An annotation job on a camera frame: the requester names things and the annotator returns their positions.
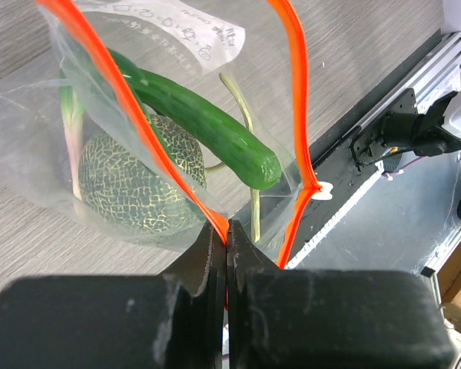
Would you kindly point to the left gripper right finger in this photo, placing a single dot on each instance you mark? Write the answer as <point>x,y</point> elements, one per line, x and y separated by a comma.
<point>292,318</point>

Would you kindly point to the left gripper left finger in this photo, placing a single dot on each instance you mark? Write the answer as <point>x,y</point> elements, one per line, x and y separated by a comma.
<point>168,320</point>

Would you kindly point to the green melon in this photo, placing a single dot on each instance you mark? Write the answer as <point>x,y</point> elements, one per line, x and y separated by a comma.
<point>129,195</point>

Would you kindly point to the green cucumber toy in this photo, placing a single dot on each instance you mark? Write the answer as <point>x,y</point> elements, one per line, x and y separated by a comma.
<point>248,157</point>

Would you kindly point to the clear zip top bag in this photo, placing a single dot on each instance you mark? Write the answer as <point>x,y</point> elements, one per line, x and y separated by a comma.
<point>147,119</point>

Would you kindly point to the green onion toy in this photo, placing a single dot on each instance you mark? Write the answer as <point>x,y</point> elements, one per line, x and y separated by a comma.
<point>72,113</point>

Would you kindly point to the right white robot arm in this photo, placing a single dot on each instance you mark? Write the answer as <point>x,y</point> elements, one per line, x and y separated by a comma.
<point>434,132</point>

